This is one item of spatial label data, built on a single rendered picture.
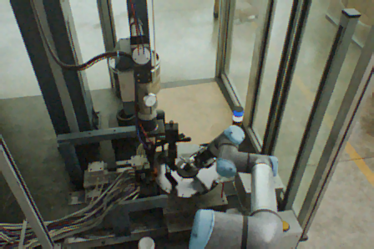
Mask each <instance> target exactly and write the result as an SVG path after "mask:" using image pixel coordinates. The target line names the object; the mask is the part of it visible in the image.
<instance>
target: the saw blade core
mask: <svg viewBox="0 0 374 249"><path fill-rule="evenodd" d="M191 145H192V144H180V145H177V146H178V158H177V159H175V164H176V165H177V163H178V162H179V161H180V160H181V159H180V156H182V157H183V158H191V157H192V154H194V153H195V152H196V151H199V150H201V149H202V148H203V147H204V146H202V145H195V144H193V146H191ZM162 153H163V154H164V155H163V154H162ZM162 153H160V155H159V156H157V158H158V159H157V158H156V159H155V162H154V168H155V167H157V173H156V174H153V175H154V179H155V181H156V183H157V185H158V186H159V187H160V188H161V189H163V190H164V191H165V190H166V192H167V193H170V194H171V195H173V196H180V197H182V195H183V197H186V198H190V197H192V196H193V197H196V196H201V195H205V194H206V193H209V192H210V191H212V190H213V189H214V188H215V187H216V186H217V185H218V184H219V183H220V180H221V178H222V176H220V175H218V174H217V173H216V160H215V163H213V164H214V165H212V166H211V167H210V168H209V169H201V170H199V173H198V174H197V175H195V176H192V177H190V178H186V177H183V176H180V175H179V174H178V173H177V170H176V171H174V172H173V171H172V170H170V169H167V168H166V169H165V162H164V157H165V156H168V149H167V150H165V151H162ZM190 156H191V157H190ZM218 178H219V179H218ZM216 181H218V182H219V183H218V182H216ZM208 189H209V190H210V191H209V190H208ZM173 193H174V194H173ZM200 193H201V194H200ZM191 195H192V196H191Z"/></svg>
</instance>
